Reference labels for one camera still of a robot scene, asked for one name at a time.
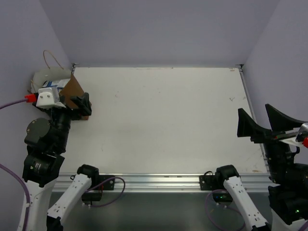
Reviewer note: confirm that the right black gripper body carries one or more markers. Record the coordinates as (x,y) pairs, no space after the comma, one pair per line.
(276,149)

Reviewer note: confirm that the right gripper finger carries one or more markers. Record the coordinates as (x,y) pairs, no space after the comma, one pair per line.
(247,127)
(280,121)

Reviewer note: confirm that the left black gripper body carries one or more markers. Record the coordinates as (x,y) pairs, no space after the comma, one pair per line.
(66,111)

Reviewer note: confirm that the brown paper bag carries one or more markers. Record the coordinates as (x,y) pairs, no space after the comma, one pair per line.
(73,88)

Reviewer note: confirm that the blue white cookie bag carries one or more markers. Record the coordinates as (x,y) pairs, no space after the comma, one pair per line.
(59,84)

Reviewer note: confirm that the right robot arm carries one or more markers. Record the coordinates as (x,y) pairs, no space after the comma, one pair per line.
(288,198)

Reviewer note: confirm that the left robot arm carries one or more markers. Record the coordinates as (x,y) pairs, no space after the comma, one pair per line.
(46,141)

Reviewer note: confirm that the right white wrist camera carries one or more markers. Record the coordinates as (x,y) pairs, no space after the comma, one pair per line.
(301,138)

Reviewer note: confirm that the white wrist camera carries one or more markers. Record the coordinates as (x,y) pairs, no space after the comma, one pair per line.
(301,138)
(48,97)

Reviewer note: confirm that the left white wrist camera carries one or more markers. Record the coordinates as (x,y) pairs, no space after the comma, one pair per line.
(48,97)

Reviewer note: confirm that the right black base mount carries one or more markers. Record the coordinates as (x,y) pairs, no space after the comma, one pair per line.
(208,182)

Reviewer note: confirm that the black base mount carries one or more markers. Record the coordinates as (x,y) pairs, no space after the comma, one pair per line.
(208,182)
(102,183)

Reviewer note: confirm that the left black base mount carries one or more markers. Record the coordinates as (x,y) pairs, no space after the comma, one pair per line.
(102,183)

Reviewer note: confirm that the aluminium front rail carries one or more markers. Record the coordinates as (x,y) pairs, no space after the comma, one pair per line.
(186,183)

